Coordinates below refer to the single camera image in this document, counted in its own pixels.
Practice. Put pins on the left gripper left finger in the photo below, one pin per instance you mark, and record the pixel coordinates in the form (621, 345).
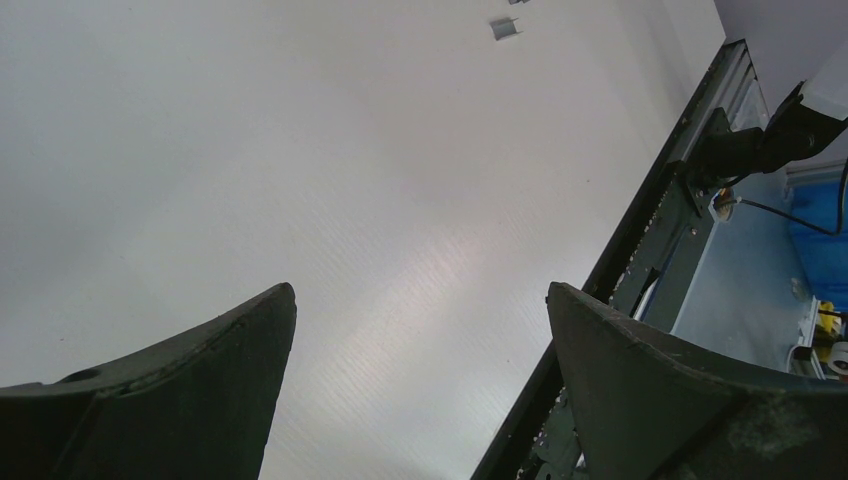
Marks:
(198, 405)

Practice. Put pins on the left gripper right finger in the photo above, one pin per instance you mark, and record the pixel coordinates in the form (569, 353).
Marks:
(649, 405)

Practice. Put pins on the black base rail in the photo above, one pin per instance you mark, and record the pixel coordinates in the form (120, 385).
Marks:
(650, 261)

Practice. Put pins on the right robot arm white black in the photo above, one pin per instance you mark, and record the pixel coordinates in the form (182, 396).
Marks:
(808, 120)

